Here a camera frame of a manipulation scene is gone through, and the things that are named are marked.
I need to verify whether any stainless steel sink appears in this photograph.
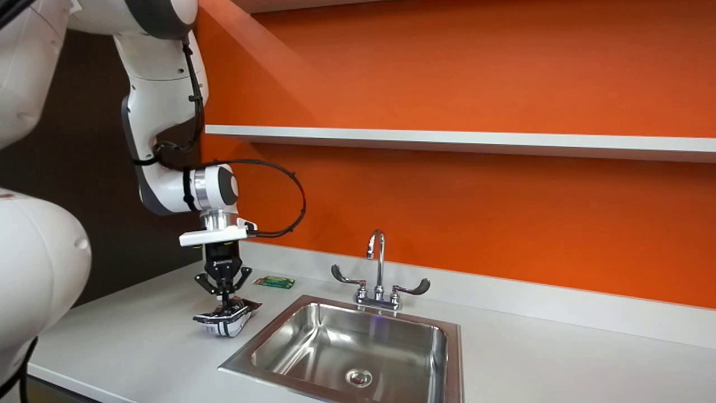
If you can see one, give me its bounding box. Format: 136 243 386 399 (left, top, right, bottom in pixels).
220 294 467 403

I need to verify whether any black snack chip pack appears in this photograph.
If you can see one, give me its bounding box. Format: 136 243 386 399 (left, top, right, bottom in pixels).
192 296 265 340

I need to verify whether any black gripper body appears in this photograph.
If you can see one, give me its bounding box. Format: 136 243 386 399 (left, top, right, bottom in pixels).
201 239 247 296

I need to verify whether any small green flat packet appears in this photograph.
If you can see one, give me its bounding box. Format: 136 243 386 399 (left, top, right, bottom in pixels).
253 272 297 291

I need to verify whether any round metal sink drain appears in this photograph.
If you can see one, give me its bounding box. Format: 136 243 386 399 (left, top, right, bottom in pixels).
343 364 379 391

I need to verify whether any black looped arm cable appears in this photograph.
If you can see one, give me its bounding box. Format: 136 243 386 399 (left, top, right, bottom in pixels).
220 157 309 241

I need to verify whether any white wall shelf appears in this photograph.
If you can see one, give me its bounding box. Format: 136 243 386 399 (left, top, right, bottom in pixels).
203 122 716 165

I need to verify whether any chrome two-handle faucet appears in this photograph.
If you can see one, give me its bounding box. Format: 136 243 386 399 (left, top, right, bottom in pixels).
330 228 435 317

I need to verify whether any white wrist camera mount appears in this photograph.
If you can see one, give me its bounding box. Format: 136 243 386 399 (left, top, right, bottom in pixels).
176 215 259 251

